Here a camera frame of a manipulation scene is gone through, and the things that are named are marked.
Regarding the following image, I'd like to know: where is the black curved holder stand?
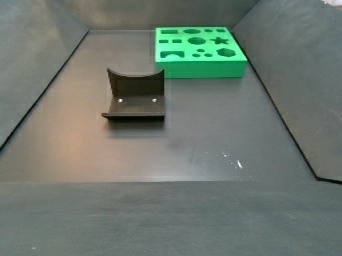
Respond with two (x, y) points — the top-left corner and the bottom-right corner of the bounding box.
(101, 69), (165, 120)

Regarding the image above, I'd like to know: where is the green shape sorter box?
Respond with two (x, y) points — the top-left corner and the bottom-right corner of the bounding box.
(154, 27), (247, 79)

